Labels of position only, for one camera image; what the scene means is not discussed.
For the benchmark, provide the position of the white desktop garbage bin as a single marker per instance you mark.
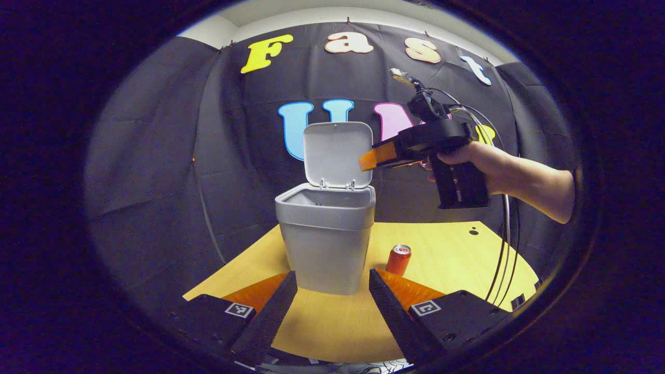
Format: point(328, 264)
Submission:
point(327, 244)

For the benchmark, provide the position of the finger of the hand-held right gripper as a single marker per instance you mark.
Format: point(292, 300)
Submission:
point(379, 155)

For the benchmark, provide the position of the wooden desktop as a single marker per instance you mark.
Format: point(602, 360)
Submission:
point(447, 259)

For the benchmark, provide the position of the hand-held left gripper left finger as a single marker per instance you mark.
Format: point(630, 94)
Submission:
point(275, 317)

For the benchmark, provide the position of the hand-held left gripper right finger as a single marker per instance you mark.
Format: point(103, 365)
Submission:
point(392, 319)

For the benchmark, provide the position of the red pop can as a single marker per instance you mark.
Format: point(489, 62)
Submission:
point(399, 262)

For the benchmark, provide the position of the black backdrop cloth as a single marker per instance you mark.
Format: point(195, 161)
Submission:
point(156, 156)

